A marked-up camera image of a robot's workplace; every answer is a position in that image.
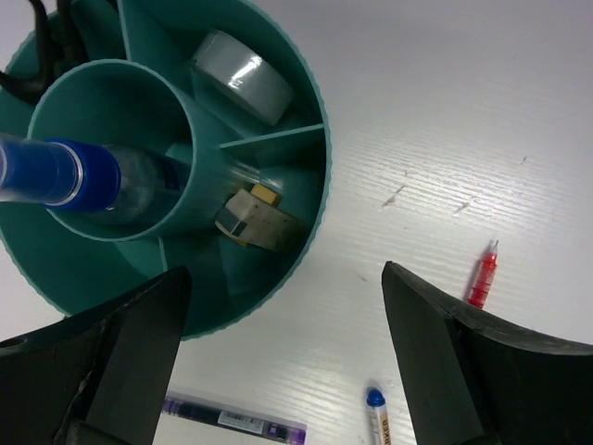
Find black handled scissors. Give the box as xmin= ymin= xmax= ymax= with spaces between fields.
xmin=1 ymin=0 xmax=90 ymax=106

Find purple dark gel pen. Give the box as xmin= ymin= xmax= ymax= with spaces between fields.
xmin=161 ymin=391 xmax=307 ymax=444

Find white eraser with sleeve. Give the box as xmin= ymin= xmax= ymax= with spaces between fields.
xmin=215 ymin=189 xmax=305 ymax=252

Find white marker pen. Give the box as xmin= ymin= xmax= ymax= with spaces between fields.
xmin=365 ymin=387 xmax=392 ymax=445

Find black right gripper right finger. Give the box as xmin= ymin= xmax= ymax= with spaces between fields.
xmin=382 ymin=261 xmax=592 ymax=444

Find clear tape roll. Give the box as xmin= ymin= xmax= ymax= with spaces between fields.
xmin=193 ymin=30 xmax=295 ymax=126

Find teal round desk organizer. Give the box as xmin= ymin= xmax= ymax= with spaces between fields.
xmin=1 ymin=1 xmax=331 ymax=338

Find yellow eraser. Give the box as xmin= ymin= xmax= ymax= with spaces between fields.
xmin=250 ymin=184 xmax=282 ymax=207

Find clear blue-capped marker pen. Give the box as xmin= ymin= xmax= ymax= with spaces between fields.
xmin=1 ymin=134 xmax=191 ymax=226

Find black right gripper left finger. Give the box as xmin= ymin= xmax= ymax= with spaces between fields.
xmin=1 ymin=267 xmax=192 ymax=444

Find red pen refill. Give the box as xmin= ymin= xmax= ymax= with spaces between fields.
xmin=467 ymin=240 xmax=499 ymax=309

